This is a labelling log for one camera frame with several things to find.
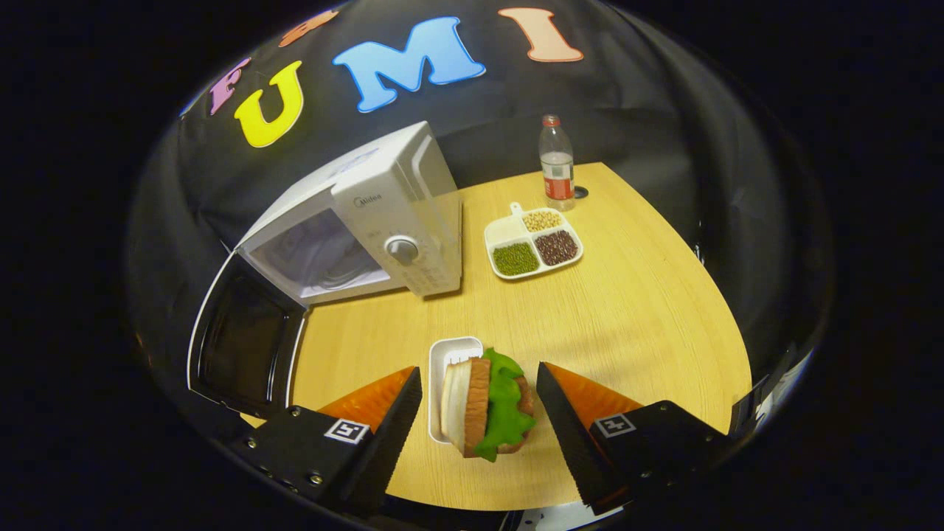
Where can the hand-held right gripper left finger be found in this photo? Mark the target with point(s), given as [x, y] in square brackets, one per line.
[394, 435]

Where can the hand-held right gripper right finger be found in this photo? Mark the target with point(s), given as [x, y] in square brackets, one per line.
[568, 435]

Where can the white divided plate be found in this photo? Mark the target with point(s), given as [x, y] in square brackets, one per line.
[505, 230]

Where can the clear plastic water bottle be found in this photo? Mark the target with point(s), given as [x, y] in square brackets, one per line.
[557, 166]

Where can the dark red beans heap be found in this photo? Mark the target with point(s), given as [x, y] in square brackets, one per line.
[556, 247]

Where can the green mung beans heap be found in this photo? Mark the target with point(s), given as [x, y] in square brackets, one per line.
[515, 259]

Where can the white microwave oven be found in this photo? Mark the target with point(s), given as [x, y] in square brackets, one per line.
[383, 199]

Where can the small white rectangular tray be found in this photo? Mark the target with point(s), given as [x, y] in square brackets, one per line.
[446, 358]

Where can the yellow soybeans heap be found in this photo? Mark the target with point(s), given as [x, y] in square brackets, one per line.
[542, 220]

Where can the sandwich with green lettuce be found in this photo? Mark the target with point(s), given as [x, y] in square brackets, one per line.
[479, 402]

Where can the black backdrop cloth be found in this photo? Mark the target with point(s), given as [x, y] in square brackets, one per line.
[627, 96]

